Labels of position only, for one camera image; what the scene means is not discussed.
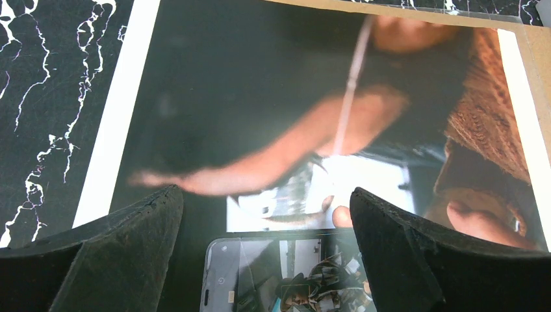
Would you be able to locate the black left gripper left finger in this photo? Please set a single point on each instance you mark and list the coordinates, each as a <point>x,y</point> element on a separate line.
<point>115,263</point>

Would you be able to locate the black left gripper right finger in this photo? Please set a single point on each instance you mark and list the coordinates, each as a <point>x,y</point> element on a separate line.
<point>414,264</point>

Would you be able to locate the printed photo with white border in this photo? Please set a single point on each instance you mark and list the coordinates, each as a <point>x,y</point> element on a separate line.
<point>268,116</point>

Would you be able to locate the brown cardboard backing board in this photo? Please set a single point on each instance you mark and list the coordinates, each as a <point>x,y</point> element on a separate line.
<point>526,64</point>

